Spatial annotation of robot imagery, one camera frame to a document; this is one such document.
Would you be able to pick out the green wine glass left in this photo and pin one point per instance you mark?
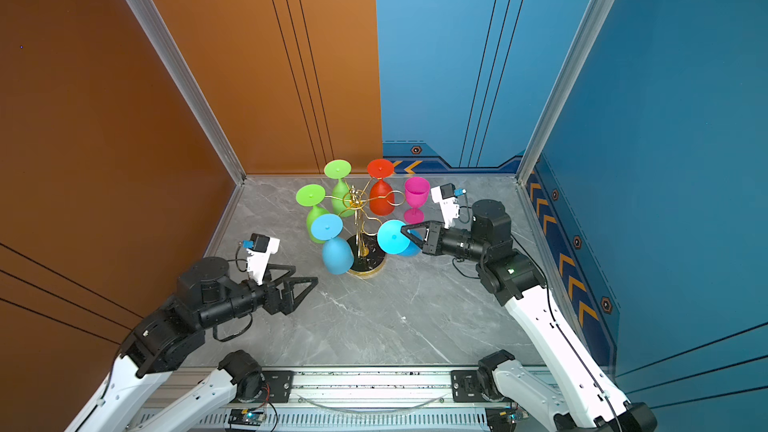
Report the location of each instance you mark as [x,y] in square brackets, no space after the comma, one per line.
[312,196]

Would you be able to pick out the right green circuit board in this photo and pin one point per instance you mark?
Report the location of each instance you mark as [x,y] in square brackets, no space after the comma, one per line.
[503,419]

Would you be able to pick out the blue wine glass front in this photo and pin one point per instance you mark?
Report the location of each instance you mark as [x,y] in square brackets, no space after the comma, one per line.
[337,255]

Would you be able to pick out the blue wine glass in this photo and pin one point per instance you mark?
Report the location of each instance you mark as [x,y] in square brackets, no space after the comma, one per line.
[392,241]
[337,255]

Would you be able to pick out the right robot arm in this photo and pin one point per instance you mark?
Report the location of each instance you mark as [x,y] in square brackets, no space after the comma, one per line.
[584,397]

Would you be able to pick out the green wine glass back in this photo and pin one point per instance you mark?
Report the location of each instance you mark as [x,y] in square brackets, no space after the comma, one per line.
[339,169]

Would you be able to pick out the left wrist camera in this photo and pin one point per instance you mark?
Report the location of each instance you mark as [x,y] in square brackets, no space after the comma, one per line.
[259,249]

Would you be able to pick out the green wine glass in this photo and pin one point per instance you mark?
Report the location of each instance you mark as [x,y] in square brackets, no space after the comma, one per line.
[339,169]
[312,196]

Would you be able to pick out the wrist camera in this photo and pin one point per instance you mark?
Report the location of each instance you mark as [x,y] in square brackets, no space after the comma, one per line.
[259,249]
[446,197]

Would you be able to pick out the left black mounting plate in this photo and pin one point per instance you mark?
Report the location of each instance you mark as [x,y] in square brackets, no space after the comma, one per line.
[273,385]

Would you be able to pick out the gold wine glass rack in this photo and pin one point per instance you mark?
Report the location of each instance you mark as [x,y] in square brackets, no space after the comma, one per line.
[369,258]

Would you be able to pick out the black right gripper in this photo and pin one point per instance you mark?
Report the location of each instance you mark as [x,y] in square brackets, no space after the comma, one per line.
[436,233]

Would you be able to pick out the pink wine glass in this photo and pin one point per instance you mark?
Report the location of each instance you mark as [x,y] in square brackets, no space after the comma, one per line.
[417,191]

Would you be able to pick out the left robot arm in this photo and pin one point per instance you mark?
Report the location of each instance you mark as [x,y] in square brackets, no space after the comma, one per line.
[206,298]

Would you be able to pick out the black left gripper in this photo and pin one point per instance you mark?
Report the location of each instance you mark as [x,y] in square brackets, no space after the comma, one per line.
[277,303]

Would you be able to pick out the green circuit board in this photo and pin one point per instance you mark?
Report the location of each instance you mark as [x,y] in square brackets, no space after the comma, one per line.
[249,417]
[503,419]

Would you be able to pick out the left green circuit board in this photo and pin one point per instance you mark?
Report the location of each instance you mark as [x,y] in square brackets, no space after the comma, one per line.
[249,417]

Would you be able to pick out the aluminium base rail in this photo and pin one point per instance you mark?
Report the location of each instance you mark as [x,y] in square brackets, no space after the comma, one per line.
[347,398]

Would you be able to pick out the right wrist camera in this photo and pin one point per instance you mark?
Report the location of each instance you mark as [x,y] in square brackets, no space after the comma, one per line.
[446,197]

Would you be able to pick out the red wine glass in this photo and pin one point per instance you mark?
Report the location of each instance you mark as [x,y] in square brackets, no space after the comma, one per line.
[381,194]

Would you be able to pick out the black mounting plate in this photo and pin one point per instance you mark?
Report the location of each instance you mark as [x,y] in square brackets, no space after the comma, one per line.
[467,387]
[273,385]

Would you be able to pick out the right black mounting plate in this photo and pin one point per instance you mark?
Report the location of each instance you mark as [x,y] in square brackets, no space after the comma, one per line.
[467,387]

